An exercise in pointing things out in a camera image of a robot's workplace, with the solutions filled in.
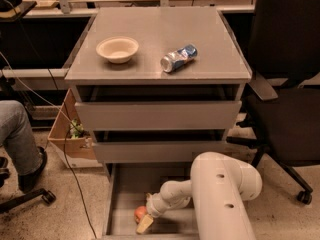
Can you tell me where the black shoe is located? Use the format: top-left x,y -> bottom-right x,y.
18,147 -> 47,193

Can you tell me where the black chair base left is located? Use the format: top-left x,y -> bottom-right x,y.
0,157 -> 56,214

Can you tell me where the crushed blue soda can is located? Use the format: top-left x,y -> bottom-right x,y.
160,44 -> 198,73

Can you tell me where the grey middle drawer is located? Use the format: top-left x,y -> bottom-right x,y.
93,130 -> 226,163

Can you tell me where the cardboard box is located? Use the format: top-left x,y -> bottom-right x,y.
48,89 -> 100,169

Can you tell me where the black office chair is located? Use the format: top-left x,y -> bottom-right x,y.
228,0 -> 320,205

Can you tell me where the white paper bowl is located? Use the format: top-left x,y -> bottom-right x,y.
96,36 -> 139,64

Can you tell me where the black floor cable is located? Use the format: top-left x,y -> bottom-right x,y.
46,67 -> 98,240

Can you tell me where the grey drawer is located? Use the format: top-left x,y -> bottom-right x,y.
93,130 -> 226,163
73,85 -> 241,131
101,162 -> 200,240

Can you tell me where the green item in box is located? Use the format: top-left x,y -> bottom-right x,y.
69,119 -> 84,139

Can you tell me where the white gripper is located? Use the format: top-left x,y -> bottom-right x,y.
136,193 -> 167,234

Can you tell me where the red apple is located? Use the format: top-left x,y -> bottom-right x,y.
134,206 -> 147,223

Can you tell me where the grey drawer cabinet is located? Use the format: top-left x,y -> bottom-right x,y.
64,6 -> 253,240

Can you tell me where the grey bottom drawer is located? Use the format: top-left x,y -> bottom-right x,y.
101,162 -> 200,240

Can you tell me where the grey top drawer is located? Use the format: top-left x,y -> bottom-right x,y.
73,85 -> 241,131

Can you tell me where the person leg in jeans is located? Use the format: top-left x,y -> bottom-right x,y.
0,100 -> 43,176

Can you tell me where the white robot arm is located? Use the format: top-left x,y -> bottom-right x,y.
135,152 -> 262,240

